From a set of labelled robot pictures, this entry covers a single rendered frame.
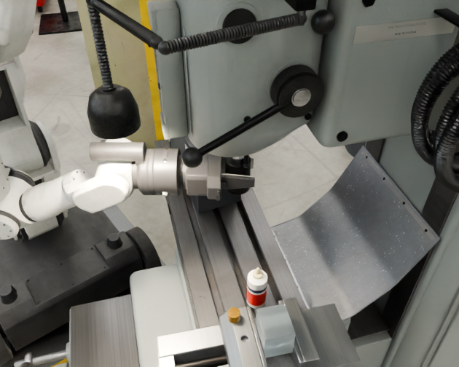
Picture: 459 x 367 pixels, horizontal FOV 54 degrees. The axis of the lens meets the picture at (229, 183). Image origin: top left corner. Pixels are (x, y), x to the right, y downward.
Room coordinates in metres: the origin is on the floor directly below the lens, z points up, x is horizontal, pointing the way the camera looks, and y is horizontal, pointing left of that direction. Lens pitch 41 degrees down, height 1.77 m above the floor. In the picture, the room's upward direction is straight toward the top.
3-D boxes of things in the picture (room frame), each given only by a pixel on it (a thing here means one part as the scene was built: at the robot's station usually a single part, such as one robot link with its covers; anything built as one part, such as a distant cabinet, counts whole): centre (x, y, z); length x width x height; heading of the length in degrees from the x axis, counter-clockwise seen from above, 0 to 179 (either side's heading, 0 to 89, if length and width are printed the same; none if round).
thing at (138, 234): (1.08, 0.31, 0.50); 0.20 x 0.05 x 0.20; 37
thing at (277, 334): (0.42, -0.08, 1.07); 0.06 x 0.05 x 0.06; 12
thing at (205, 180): (0.66, 0.08, 1.23); 0.13 x 0.12 x 0.10; 0
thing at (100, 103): (0.56, 0.17, 1.43); 0.07 x 0.07 x 0.06
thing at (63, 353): (0.66, 0.53, 0.53); 0.22 x 0.06 x 0.06; 105
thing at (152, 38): (0.48, 0.11, 1.58); 0.17 x 0.01 x 0.01; 37
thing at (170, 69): (0.63, 0.09, 1.45); 0.04 x 0.04 x 0.21; 15
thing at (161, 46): (0.46, -0.01, 1.58); 0.17 x 0.01 x 0.01; 118
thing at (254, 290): (0.56, -0.06, 1.01); 0.04 x 0.04 x 0.11
